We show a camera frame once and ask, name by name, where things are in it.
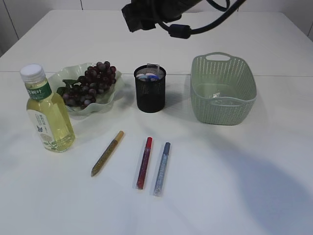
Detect pink scissors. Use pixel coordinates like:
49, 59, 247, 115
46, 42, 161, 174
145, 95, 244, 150
136, 73, 155, 81

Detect green wavy plastic plate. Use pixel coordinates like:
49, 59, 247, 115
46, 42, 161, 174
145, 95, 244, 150
48, 63, 124, 116

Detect clear plastic ruler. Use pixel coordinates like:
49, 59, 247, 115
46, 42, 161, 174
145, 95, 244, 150
146, 63, 160, 75

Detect yellow tea bottle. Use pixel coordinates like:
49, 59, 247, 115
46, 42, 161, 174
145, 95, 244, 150
20, 64, 75, 153

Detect black mesh pen cup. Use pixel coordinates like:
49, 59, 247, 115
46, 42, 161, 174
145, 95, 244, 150
134, 64, 166, 113

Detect black cable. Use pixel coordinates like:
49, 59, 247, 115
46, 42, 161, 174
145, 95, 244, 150
156, 0, 247, 39

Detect blue scissors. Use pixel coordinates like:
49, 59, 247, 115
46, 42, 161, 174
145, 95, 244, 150
145, 73, 160, 82

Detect red glitter pen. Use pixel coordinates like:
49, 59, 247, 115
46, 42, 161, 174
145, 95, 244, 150
136, 137, 153, 189

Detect green woven plastic basket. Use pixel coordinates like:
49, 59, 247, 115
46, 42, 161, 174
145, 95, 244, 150
190, 52, 257, 125

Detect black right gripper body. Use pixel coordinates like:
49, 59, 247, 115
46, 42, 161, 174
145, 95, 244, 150
121, 0, 199, 32

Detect silver glitter pen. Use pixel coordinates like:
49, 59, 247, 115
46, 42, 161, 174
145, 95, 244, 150
153, 142, 171, 196

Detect gold glitter pen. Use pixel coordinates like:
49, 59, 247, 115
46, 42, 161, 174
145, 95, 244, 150
90, 131, 124, 177

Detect purple artificial grape bunch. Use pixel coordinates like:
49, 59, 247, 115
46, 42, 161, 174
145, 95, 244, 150
57, 61, 117, 110

